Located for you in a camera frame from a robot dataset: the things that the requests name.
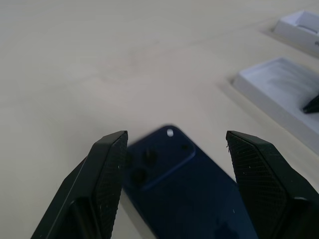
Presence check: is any white phone box base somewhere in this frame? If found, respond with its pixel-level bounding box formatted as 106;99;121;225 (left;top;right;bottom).
234;57;319;152

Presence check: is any dark blue smartphone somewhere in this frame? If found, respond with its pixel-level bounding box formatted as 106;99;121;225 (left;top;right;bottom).
121;124;259;239

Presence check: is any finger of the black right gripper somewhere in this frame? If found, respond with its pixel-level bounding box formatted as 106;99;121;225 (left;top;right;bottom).
302;94;319;115

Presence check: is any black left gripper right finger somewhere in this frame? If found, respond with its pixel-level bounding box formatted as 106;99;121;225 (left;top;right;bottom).
225;130;319;239

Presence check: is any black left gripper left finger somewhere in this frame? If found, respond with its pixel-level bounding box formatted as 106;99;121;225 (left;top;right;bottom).
31;130;129;239

